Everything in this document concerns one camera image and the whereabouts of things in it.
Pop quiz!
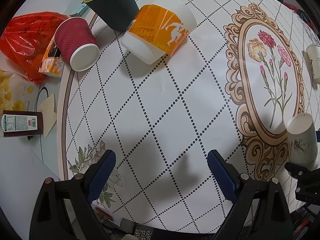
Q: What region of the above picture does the orange labelled white plastic cup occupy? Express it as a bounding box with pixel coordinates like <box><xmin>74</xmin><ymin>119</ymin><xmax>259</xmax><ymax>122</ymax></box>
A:
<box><xmin>121</xmin><ymin>0</ymin><xmax>197</xmax><ymax>64</ymax></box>

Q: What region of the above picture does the yellow snack bag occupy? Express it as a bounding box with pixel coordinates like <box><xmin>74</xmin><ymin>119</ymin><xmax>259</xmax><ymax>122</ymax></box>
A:
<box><xmin>0</xmin><ymin>70</ymin><xmax>39</xmax><ymax>114</ymax></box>

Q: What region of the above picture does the dark green paper cup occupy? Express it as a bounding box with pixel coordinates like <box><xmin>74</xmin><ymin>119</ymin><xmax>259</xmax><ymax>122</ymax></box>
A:
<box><xmin>84</xmin><ymin>0</ymin><xmax>139</xmax><ymax>31</ymax></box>

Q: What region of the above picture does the white paper cup with drawing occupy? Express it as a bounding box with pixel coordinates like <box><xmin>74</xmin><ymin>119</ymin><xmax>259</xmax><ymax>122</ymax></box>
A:
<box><xmin>286</xmin><ymin>113</ymin><xmax>319</xmax><ymax>171</ymax></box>

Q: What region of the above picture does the red ripple paper cup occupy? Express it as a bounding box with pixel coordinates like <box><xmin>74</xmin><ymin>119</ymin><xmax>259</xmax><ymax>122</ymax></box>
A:
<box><xmin>54</xmin><ymin>17</ymin><xmax>100</xmax><ymax>72</ymax></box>

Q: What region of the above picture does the orange tissue pack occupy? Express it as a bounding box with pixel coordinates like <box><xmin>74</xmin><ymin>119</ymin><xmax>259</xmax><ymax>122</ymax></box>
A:
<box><xmin>39</xmin><ymin>36</ymin><xmax>65</xmax><ymax>77</ymax></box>

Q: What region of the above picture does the dark brown sauce bottle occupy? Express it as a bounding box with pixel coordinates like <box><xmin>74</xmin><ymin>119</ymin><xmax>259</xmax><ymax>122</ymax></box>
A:
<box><xmin>1</xmin><ymin>110</ymin><xmax>43</xmax><ymax>138</ymax></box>

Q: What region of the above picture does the small teal box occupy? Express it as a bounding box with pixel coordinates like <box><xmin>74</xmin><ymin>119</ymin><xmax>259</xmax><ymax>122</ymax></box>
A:
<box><xmin>64</xmin><ymin>0</ymin><xmax>89</xmax><ymax>17</ymax></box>

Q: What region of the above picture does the floral patterned tablecloth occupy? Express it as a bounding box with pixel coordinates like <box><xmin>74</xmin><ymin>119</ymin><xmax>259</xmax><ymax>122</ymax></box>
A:
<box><xmin>59</xmin><ymin>0</ymin><xmax>319</xmax><ymax>233</ymax></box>

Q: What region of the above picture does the beige paper napkin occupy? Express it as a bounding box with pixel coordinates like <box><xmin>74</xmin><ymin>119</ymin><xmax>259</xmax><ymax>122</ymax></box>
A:
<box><xmin>38</xmin><ymin>93</ymin><xmax>57</xmax><ymax>138</ymax></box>

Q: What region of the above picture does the red plastic bag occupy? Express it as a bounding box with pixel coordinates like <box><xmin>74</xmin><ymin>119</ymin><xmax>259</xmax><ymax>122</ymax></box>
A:
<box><xmin>1</xmin><ymin>11</ymin><xmax>68</xmax><ymax>83</ymax></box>

